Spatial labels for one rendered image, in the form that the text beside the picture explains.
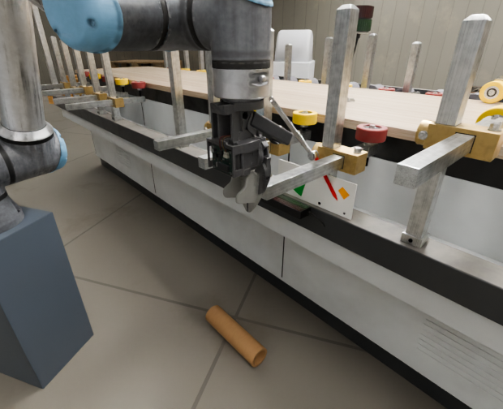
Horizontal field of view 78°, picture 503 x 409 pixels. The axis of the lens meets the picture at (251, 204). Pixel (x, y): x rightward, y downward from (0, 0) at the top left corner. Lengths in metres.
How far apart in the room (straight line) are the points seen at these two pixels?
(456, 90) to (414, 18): 5.51
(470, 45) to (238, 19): 0.40
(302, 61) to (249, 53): 4.22
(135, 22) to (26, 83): 0.66
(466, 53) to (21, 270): 1.26
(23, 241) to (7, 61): 0.52
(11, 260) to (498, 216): 1.35
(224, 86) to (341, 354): 1.17
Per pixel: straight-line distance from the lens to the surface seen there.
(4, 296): 1.22
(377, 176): 1.03
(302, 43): 4.73
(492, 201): 0.95
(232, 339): 1.35
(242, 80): 0.48
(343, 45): 0.79
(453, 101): 0.69
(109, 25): 0.46
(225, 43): 0.48
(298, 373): 1.34
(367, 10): 0.83
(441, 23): 6.24
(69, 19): 0.48
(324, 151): 0.83
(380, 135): 0.89
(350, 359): 1.42
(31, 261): 1.24
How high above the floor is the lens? 1.10
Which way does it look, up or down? 27 degrees down
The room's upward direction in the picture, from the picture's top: straight up
